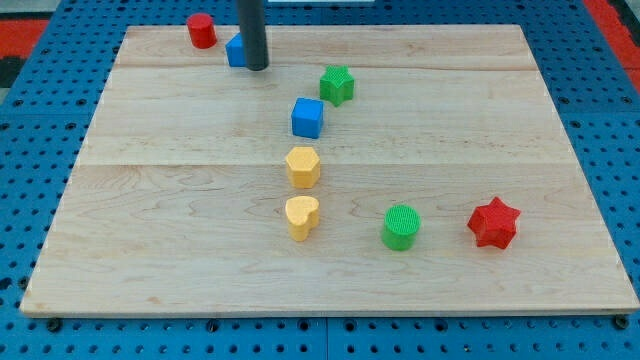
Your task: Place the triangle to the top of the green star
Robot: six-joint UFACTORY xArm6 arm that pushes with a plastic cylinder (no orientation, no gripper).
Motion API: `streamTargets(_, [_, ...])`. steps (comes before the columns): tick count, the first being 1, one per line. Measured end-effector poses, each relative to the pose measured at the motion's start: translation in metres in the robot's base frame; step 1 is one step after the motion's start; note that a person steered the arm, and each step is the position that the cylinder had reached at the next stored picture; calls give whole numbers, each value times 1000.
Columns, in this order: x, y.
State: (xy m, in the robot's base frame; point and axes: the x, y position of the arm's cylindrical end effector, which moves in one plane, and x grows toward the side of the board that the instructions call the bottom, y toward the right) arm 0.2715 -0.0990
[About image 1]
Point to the blue triangle block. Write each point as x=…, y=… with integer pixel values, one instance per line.
x=235, y=51

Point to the green star block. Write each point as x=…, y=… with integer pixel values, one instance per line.
x=336, y=85

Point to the red star block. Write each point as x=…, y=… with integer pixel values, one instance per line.
x=494, y=224

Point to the yellow hexagon block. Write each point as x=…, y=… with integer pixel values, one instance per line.
x=302, y=167

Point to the yellow heart block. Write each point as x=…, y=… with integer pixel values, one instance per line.
x=302, y=213

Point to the blue cube block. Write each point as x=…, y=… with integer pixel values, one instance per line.
x=307, y=118

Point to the light wooden board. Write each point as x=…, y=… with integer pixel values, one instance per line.
x=175, y=207

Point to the green cylinder block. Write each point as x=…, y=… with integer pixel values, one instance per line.
x=400, y=227

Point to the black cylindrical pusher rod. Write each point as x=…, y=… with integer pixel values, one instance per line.
x=252, y=26

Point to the red cylinder block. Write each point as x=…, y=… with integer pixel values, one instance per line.
x=201, y=30

